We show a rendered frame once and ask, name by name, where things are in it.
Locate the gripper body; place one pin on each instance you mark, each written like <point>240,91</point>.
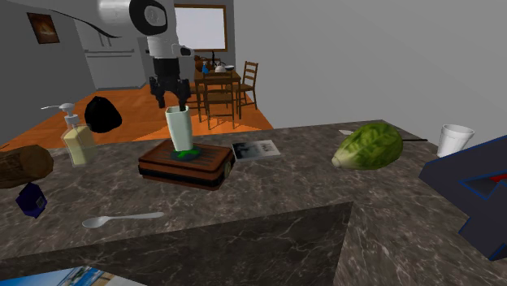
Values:
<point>166,73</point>

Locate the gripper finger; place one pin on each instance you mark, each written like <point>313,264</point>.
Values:
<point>161,97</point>
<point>184,93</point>

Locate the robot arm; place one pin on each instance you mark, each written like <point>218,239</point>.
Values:
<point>158,45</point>

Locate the wooden chair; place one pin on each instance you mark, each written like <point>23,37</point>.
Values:
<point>218,99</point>
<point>248,79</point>

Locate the tall white vase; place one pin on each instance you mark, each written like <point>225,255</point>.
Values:
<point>180,128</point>

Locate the wooden dining table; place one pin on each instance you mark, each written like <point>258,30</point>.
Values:
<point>221,76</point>

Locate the white kitchen cabinets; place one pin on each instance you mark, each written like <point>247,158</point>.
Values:
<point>113,67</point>

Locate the wood-framed window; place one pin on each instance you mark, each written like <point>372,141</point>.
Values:
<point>200,27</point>

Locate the black garbage bag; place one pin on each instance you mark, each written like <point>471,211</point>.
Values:
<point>103,115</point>

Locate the dark round green-spotted coaster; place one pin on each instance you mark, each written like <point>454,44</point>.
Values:
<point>195,153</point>

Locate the brown flat case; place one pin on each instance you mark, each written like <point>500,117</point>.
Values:
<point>178,170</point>

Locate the grey booklet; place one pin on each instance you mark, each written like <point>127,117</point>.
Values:
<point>257,150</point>

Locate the clear soap pump dispenser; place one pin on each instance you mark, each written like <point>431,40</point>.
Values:
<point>79,146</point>

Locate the grey spoon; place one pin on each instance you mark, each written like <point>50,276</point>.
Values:
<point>95,221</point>

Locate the brown wooden log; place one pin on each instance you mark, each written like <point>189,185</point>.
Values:
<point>22,166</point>

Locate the dark blue small box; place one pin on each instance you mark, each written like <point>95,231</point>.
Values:
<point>31,200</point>

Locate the green lettuce head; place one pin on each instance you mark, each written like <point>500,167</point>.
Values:
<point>370,146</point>

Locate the blue-covered book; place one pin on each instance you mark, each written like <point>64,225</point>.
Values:
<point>59,279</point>

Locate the white foam cup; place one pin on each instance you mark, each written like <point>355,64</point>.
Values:
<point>453,140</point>

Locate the dark blue angular box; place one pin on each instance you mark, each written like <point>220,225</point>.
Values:
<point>451,178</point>

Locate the framed wall picture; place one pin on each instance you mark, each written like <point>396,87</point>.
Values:
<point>43,27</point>

